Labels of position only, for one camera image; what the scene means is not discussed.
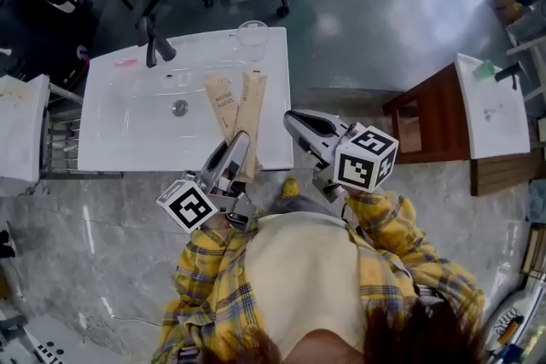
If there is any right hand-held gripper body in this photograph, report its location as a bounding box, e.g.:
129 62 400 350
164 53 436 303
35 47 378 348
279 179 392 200
307 118 399 202

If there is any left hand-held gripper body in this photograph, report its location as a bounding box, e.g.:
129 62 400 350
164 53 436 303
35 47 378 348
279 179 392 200
155 169 259 234

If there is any long brown boxed toothbrush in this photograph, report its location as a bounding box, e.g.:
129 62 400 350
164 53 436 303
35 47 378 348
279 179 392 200
231 70 268 185

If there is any short brown boxed toothbrush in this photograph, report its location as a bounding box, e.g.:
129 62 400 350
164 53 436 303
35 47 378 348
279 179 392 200
202 74 241 143

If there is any white ceramic sink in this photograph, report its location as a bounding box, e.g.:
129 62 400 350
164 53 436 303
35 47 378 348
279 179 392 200
77 26 294 173

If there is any clear plastic cup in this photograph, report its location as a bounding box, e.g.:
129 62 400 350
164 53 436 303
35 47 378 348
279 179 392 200
235 20 270 63

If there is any person's right forearm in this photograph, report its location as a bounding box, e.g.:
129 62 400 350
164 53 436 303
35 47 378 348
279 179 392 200
344 188 444 274

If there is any person's left forearm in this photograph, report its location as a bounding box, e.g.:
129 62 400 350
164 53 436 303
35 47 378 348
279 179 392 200
173 220 259 312

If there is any white sink with black faucet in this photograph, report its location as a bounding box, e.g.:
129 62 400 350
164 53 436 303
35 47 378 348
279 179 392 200
453 52 532 161

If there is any green cup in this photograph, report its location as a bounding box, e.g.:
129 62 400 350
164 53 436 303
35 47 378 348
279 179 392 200
472 59 497 80

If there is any person's yellow shoe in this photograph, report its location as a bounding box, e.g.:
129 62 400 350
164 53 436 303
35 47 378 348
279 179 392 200
281 177 301 199

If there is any dark metal faucet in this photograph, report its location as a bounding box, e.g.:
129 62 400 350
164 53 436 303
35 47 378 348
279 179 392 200
136 15 177 70

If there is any person's torso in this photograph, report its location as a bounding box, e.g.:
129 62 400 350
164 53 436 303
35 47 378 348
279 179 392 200
151 194 487 364

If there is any metal rack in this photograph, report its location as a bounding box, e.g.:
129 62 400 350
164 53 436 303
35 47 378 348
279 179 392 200
39 82 125 181

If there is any black faucet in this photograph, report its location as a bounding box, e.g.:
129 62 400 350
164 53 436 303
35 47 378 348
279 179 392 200
494 61 523 91

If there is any cardboard box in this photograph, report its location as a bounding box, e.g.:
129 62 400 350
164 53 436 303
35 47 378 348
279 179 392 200
493 0 528 23

